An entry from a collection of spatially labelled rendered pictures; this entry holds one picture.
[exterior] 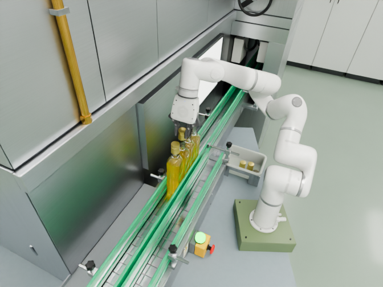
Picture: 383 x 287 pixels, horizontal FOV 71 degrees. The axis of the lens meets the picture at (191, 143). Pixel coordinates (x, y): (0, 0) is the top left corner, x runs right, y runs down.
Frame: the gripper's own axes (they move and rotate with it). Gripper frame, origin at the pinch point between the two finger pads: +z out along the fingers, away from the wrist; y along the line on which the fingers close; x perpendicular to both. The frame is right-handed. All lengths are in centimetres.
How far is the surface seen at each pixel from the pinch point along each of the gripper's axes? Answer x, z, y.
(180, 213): -7.6, 33.4, 7.6
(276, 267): -3, 46, 51
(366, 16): 374, -73, 103
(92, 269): -47, 32, -5
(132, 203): -11.6, 34.5, -13.7
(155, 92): -2.1, -13.6, -12.6
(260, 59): 116, -20, 9
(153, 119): -2.2, -2.4, -12.1
